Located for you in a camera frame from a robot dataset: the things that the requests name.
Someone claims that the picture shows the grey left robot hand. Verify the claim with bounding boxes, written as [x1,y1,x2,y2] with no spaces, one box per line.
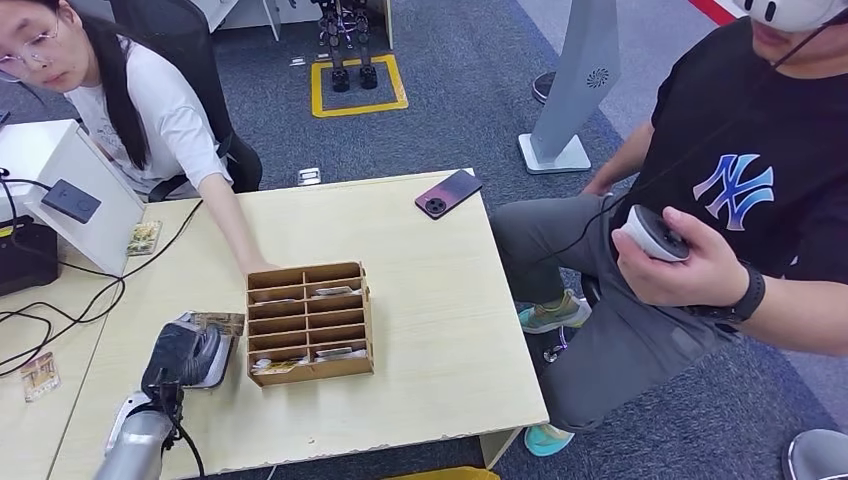
[140,322,224,397]

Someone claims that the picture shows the headset person's right hand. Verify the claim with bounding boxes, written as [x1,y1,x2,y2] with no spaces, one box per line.
[580,174,615,198]

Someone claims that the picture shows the headset person's left hand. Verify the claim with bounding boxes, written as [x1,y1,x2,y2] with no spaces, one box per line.
[610,205,750,309]

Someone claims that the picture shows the white handheld controller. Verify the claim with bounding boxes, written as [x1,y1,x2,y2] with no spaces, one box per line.
[620,204,692,264]

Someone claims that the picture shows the yellowish room key card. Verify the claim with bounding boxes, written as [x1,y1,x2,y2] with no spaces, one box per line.
[254,357,310,377]

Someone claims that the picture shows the wooden card organizer box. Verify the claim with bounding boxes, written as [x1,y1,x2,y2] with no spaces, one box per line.
[245,261,376,388]

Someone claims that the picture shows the grey card reader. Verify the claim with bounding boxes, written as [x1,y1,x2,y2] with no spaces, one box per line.
[158,312,241,391]

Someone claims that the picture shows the white grey card in organizer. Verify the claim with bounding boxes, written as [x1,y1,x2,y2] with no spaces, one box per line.
[313,346,368,364]

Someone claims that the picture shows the brown picture card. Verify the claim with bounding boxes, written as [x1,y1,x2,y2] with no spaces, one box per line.
[19,351,62,404]

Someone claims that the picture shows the person with VR headset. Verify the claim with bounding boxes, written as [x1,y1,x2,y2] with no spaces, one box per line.
[488,0,848,435]

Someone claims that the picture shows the black flat card device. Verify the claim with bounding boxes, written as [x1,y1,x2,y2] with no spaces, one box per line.
[40,178,103,225]

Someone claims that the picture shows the black wristwatch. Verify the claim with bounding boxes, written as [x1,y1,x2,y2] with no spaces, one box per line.
[685,261,768,326]

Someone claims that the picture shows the dark round floor object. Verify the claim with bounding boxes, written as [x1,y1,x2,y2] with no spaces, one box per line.
[531,71,558,106]

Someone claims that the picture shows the white kiosk stand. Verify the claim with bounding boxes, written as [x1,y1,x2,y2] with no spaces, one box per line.
[517,0,624,176]

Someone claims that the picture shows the green sneaker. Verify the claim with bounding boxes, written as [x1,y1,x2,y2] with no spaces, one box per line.
[517,289,593,335]

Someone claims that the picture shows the dark purple smartphone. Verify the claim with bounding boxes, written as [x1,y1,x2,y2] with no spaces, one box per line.
[414,169,484,221]

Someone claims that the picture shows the black box device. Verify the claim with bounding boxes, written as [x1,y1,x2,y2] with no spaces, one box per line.
[0,215,60,297]

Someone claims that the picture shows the yellow floor tape square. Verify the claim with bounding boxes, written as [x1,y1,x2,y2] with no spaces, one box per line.
[310,54,409,119]

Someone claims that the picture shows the black office chair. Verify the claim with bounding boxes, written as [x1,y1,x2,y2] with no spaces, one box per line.
[109,0,264,203]

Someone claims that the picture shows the teal sneaker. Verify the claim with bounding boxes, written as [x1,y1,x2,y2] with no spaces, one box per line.
[523,424,575,458]

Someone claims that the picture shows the black robot leg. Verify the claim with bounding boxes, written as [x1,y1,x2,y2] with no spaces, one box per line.
[317,0,351,93]
[351,0,379,91]

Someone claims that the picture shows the white angled desk stand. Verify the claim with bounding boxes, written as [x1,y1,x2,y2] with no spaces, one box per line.
[0,119,147,278]

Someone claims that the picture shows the white furniture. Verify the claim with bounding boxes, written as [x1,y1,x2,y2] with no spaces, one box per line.
[192,0,323,42]

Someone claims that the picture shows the white VR headset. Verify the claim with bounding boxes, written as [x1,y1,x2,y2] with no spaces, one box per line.
[731,0,848,33]

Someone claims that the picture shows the yellow object under desk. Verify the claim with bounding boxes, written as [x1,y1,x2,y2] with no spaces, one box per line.
[380,466,501,480]

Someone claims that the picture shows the eyeglasses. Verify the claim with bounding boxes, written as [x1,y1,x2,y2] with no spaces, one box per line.
[0,19,62,84]

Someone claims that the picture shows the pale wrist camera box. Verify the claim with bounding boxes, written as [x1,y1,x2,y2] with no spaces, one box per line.
[105,390,155,453]

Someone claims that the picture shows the long black desk cable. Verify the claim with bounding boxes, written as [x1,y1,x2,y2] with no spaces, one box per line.
[59,198,205,281]

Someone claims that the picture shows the black robot wrist cable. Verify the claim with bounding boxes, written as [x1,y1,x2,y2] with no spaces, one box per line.
[158,380,207,480]

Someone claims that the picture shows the thin black device cable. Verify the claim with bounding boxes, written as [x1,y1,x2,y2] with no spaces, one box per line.
[0,168,54,195]

